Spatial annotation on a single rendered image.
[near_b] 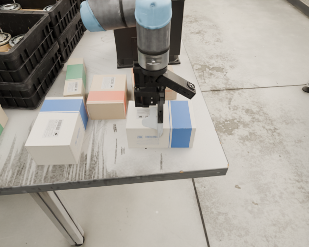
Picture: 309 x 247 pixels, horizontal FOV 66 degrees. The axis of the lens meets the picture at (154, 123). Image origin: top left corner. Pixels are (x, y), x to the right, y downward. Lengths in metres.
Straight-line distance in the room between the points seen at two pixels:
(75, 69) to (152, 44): 0.52
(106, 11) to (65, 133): 0.34
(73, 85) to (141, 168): 0.41
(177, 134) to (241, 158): 1.02
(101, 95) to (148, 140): 0.23
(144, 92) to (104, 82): 0.29
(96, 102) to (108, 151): 0.17
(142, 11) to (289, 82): 2.07
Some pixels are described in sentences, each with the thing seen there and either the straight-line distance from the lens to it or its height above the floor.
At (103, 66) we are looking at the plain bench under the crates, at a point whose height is 0.70.
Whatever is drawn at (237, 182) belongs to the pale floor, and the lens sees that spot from 1.56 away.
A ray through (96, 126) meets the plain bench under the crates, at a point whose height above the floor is 0.70.
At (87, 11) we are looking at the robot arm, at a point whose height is 1.06.
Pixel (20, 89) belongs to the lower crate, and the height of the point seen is 0.80.
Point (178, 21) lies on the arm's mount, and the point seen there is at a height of 0.89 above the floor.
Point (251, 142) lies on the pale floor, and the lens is 1.79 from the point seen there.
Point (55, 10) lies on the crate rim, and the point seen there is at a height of 0.92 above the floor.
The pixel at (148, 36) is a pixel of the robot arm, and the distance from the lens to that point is 0.53.
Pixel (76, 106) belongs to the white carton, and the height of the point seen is 0.79.
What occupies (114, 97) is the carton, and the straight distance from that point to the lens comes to 0.80.
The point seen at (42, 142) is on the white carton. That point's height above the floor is 0.79.
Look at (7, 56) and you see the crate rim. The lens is 0.83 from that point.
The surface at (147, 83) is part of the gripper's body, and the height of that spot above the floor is 0.91.
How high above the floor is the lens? 1.29
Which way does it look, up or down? 46 degrees down
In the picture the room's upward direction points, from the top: straight up
